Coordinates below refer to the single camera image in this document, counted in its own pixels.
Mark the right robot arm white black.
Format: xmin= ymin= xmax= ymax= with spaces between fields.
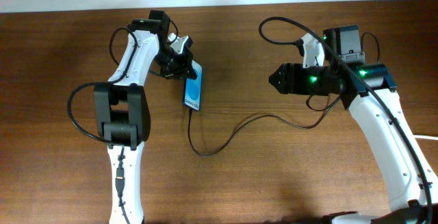
xmin=269 ymin=25 xmax=437 ymax=223

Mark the blue Galaxy smartphone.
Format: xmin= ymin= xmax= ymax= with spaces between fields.
xmin=183 ymin=61 xmax=203 ymax=111

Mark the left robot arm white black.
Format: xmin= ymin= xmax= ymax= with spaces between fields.
xmin=93 ymin=10 xmax=200 ymax=223

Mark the black USB charging cable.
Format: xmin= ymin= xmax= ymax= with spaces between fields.
xmin=187 ymin=32 xmax=381 ymax=158

